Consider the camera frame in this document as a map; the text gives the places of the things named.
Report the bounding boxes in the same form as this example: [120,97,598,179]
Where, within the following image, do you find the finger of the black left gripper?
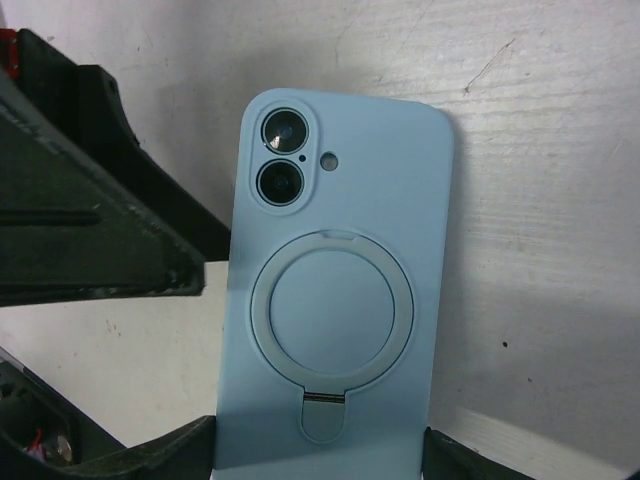
[1,29,230,306]

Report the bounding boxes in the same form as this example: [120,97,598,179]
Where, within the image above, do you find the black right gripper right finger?
[423,428,505,480]

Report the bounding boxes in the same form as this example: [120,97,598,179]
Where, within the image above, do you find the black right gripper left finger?
[1,351,215,479]

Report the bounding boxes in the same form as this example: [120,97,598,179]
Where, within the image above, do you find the light blue phone case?
[213,89,454,479]

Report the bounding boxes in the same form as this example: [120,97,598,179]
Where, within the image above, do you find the teal smartphone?
[256,108,309,207]

